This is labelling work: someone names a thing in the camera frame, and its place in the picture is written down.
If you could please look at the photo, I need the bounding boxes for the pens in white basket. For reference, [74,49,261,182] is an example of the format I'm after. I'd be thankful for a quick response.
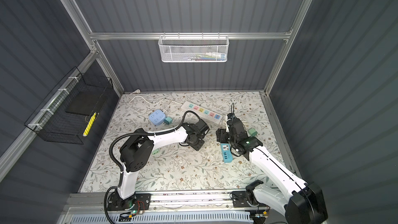
[183,52,227,62]

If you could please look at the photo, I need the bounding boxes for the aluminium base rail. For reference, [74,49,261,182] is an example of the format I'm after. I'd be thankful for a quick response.
[62,188,318,215]

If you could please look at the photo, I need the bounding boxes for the white multicolour power strip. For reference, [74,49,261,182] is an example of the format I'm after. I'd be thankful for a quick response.
[181,101,223,124]

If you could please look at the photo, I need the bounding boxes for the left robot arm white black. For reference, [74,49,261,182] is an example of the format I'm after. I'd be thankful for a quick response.
[117,120,209,200]

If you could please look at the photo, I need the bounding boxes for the floral table mat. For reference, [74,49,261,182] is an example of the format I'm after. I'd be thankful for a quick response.
[80,92,283,193]

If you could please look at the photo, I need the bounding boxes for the white wire mesh basket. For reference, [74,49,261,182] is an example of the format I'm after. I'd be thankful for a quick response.
[158,36,230,63]

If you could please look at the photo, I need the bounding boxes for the white bundled cable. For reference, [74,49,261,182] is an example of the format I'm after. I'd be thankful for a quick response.
[239,113,256,124]

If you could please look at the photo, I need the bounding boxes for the blue square socket cube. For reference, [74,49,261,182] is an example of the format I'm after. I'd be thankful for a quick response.
[148,110,166,126]

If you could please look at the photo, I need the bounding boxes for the teal usb power strip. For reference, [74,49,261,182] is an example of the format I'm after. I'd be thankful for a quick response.
[220,143,233,163]

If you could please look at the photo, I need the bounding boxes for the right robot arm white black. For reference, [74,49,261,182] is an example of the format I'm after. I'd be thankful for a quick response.
[216,113,328,224]

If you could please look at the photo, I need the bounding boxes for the black pad in basket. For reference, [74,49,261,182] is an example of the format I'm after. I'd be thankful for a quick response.
[65,92,100,116]

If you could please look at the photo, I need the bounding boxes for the black wire basket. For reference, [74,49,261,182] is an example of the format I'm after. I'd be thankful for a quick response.
[25,69,114,145]

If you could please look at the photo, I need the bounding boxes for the white power strip cord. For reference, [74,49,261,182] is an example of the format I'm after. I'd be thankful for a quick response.
[127,89,184,110]

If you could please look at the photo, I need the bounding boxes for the yellow marker pen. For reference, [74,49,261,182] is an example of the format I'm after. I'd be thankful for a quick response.
[83,113,97,137]

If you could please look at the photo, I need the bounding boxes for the teal charger beside blue cube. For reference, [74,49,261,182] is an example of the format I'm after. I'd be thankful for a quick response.
[163,117,173,125]

